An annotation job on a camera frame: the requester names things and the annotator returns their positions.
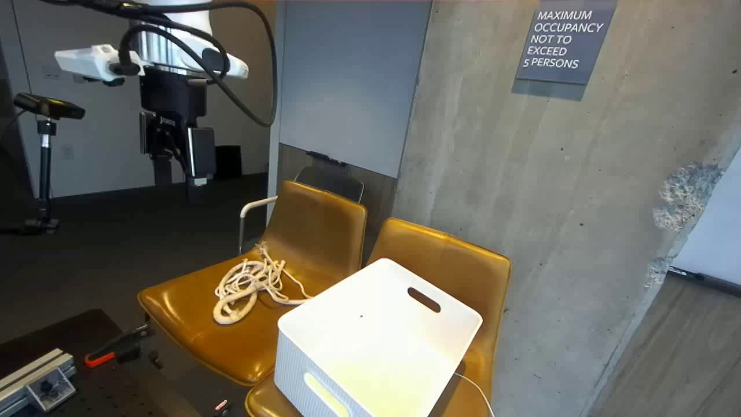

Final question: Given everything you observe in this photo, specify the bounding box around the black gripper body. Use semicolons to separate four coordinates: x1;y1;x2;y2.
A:
136;67;220;184

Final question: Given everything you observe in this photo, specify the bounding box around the thin white frayed cord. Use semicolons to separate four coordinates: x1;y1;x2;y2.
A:
258;242;316;306

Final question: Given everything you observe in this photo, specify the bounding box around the orange leather chair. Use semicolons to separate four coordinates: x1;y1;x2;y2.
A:
136;179;370;389
244;215;514;417

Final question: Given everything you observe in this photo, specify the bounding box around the white plastic basket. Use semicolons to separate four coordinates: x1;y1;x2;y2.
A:
273;257;485;417

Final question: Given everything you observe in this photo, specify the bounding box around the black tripod stand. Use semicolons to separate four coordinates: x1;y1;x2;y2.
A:
18;113;66;237

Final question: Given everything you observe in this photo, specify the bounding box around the black whiteboard eraser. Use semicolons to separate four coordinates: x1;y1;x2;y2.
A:
303;148;350;170

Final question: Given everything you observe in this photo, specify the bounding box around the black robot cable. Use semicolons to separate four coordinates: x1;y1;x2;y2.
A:
42;0;281;129

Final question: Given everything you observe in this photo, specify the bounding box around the black camera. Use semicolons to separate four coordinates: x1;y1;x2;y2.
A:
11;90;88;122

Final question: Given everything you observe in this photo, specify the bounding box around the white wall whiteboard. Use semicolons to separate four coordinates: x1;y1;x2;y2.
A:
275;0;433;180

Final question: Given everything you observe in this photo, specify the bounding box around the black clamp orange handle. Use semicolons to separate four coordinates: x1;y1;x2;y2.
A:
81;323;157;370

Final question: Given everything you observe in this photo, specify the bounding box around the aluminium rail block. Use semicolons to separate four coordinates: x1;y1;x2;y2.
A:
0;345;78;417

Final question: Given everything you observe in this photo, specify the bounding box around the grey occupancy wall sign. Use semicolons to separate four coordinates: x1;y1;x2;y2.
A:
513;0;621;102

